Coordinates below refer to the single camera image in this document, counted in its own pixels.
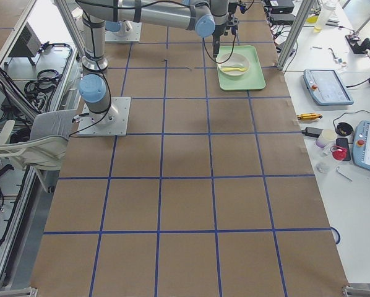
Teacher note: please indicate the red round lid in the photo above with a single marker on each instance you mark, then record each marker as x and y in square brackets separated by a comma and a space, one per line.
[339, 153]

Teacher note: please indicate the yellow plastic fork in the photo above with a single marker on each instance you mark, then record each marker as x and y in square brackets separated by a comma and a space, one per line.
[229, 69]

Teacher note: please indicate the black smartphone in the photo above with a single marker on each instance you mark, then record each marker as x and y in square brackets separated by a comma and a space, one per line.
[343, 142]

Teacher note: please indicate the grey electronics box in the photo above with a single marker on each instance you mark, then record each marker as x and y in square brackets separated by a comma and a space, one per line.
[27, 45]

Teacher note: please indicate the blue teach pendant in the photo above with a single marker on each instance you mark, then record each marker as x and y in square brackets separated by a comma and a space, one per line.
[361, 145]
[326, 87]

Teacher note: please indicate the light green plastic tray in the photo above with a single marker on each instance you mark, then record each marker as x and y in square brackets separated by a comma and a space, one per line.
[252, 80]

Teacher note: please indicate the black round dish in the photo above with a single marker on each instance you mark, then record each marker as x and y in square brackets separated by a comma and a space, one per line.
[344, 129]

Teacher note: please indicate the lower blue teach pendant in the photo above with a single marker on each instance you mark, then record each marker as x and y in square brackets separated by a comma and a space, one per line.
[361, 145]

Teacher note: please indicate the metal allen key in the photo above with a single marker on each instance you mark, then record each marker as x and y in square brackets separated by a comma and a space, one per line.
[341, 173]

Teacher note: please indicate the white office chair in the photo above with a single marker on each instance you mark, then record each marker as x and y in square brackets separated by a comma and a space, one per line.
[45, 149]

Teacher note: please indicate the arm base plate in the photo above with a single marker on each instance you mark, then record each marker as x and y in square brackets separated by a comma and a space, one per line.
[113, 124]
[129, 35]

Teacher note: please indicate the black power adapter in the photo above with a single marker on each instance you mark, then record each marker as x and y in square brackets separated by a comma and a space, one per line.
[311, 132]

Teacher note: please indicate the upper blue teach pendant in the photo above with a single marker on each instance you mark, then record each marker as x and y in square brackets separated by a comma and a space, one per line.
[326, 87]

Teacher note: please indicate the aluminium frame post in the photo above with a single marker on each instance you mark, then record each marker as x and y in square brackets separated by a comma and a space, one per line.
[295, 30]

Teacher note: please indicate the white lavender cup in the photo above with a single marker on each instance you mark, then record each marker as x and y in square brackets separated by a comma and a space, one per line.
[326, 137]

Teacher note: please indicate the white round plate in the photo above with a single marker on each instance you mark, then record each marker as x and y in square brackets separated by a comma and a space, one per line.
[232, 60]

